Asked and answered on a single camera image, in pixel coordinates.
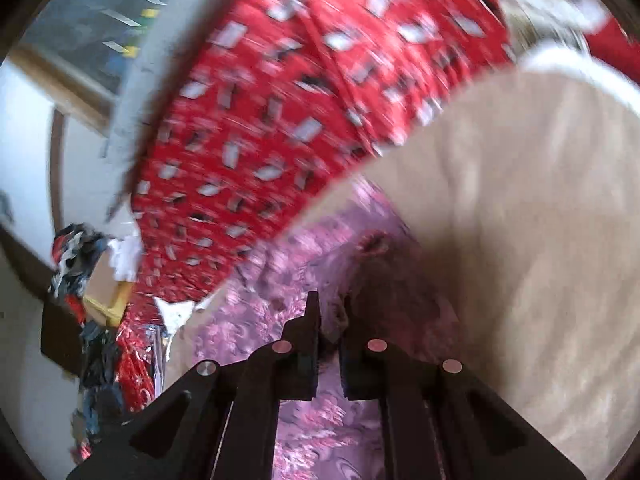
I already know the silver foil wrap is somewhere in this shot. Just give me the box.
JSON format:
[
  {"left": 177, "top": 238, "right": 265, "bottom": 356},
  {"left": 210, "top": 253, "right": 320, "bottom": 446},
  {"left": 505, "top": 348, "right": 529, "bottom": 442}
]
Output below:
[{"left": 142, "top": 324, "right": 173, "bottom": 396}]

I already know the grey ledge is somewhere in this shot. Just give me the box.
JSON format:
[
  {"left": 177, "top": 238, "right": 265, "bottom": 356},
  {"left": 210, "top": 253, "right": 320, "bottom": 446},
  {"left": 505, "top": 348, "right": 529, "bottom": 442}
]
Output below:
[{"left": 102, "top": 0, "right": 273, "bottom": 223}]

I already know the pile of dark clothes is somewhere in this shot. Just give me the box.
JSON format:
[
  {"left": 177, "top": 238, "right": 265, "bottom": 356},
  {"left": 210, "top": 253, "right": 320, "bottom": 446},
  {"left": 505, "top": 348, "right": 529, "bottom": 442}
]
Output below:
[{"left": 47, "top": 224, "right": 131, "bottom": 463}]

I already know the beige blanket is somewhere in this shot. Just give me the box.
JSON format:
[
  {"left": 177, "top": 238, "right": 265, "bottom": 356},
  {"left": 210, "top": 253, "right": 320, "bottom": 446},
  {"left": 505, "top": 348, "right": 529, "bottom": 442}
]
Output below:
[{"left": 165, "top": 67, "right": 640, "bottom": 480}]

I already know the white cloth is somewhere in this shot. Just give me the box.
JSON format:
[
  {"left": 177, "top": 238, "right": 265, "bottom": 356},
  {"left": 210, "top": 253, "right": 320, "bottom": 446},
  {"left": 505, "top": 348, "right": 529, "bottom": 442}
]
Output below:
[{"left": 152, "top": 296, "right": 197, "bottom": 333}]

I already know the yellow cardboard box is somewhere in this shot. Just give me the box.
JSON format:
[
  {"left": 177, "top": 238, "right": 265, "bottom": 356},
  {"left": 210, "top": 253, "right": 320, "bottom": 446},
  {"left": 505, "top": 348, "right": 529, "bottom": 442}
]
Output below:
[{"left": 82, "top": 250, "right": 135, "bottom": 327}]

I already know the red printed bedsheet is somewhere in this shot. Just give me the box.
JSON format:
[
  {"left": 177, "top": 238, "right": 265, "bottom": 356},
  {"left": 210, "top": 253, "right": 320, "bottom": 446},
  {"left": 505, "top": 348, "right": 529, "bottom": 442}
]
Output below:
[{"left": 115, "top": 0, "right": 518, "bottom": 411}]

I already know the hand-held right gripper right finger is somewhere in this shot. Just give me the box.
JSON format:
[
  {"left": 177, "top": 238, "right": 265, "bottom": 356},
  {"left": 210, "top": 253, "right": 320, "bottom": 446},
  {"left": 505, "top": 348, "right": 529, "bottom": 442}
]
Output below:
[{"left": 339, "top": 310, "right": 587, "bottom": 480}]

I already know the plain red cloth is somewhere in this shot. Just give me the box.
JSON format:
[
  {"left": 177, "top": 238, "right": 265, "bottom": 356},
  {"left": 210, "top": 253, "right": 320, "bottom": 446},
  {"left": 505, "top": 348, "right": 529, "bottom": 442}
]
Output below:
[{"left": 582, "top": 10, "right": 640, "bottom": 88}]

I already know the purple floral garment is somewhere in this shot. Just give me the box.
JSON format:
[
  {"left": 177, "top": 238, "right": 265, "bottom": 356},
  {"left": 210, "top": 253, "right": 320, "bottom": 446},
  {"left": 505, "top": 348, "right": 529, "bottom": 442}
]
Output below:
[{"left": 192, "top": 175, "right": 463, "bottom": 480}]

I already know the window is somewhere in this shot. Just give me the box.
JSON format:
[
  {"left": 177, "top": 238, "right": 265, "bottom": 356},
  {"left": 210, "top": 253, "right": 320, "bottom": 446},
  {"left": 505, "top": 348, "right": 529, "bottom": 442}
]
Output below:
[{"left": 20, "top": 0, "right": 193, "bottom": 98}]

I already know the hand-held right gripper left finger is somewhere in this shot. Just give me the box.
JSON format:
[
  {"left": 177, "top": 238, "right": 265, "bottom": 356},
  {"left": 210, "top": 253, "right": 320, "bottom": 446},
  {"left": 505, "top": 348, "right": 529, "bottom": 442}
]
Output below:
[{"left": 66, "top": 291, "right": 321, "bottom": 480}]

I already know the stuffed toy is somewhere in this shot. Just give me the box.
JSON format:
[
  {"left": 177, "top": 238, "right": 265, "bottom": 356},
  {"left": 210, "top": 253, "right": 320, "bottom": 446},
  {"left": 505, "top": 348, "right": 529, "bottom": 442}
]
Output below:
[{"left": 497, "top": 0, "right": 612, "bottom": 68}]

